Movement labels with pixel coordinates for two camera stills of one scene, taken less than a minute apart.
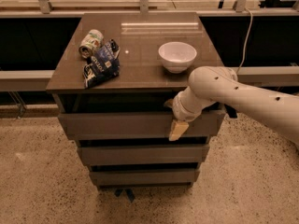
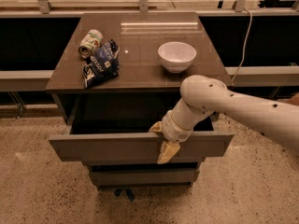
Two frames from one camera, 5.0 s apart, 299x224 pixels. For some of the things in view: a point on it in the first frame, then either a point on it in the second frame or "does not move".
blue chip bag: [102, 65] does not move
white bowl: [177, 56] does not move
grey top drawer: [136, 126] -> [135, 143]
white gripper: [179, 108] -> [172, 129]
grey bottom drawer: [144, 176] does not move
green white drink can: [91, 42] does not move
